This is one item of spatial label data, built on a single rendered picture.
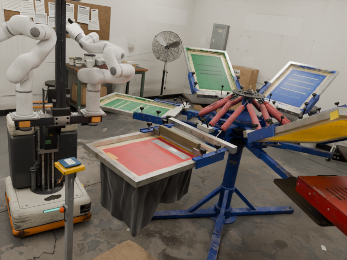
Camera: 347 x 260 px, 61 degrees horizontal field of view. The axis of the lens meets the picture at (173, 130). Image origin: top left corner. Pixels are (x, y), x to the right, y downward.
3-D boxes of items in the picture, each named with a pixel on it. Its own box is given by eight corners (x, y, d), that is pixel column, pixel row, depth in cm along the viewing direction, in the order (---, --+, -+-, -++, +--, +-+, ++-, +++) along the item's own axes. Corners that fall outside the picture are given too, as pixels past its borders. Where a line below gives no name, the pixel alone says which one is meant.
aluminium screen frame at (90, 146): (135, 188, 159) (136, 181, 157) (82, 147, 196) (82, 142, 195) (222, 157, 213) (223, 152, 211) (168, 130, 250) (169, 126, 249)
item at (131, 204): (133, 239, 184) (140, 178, 169) (96, 203, 213) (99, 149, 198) (138, 237, 186) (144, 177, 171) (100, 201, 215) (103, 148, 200)
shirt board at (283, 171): (376, 232, 164) (381, 220, 162) (316, 237, 153) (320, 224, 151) (257, 139, 285) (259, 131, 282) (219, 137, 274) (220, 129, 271)
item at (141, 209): (137, 237, 185) (143, 177, 171) (133, 233, 187) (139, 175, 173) (187, 212, 216) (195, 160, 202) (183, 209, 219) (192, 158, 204)
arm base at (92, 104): (79, 108, 216) (80, 87, 211) (96, 107, 223) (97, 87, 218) (86, 114, 204) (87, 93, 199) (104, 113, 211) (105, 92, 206)
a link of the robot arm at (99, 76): (137, 85, 193) (116, 88, 178) (96, 80, 213) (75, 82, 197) (137, 63, 189) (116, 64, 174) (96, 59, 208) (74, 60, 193)
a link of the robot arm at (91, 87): (104, 91, 209) (105, 68, 204) (89, 93, 199) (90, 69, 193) (94, 87, 214) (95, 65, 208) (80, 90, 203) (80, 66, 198)
